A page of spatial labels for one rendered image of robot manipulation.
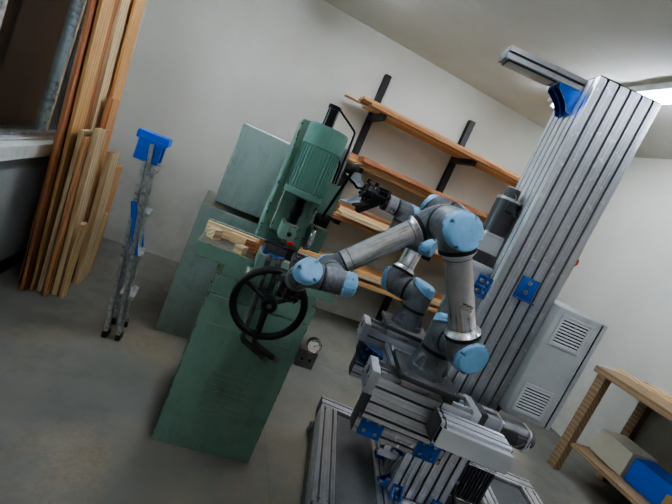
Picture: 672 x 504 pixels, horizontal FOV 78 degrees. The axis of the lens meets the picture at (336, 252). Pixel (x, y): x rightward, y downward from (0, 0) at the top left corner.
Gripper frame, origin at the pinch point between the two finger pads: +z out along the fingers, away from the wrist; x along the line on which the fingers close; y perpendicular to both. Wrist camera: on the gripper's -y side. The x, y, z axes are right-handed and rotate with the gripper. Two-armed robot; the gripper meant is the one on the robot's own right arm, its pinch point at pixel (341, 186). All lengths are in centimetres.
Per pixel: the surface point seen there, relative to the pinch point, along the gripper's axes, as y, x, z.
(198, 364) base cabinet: -61, 68, 27
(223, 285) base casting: -35, 43, 30
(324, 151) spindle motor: 6.3, -8.4, 11.9
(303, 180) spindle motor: -4.3, 1.1, 15.2
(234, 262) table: -27, 35, 29
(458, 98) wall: -82, -263, -123
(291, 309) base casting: -35, 43, 0
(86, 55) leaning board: -57, -71, 139
